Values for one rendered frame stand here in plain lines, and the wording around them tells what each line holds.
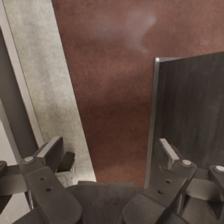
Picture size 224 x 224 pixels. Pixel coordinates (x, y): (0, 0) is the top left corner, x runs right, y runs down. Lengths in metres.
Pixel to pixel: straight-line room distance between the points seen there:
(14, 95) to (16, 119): 0.11
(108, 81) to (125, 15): 0.39
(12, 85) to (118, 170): 0.88
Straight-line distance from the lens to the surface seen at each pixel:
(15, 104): 0.78
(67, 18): 1.09
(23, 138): 0.82
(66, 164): 1.09
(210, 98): 0.52
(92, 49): 1.03
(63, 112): 1.11
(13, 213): 0.34
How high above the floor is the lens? 1.02
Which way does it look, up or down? 75 degrees down
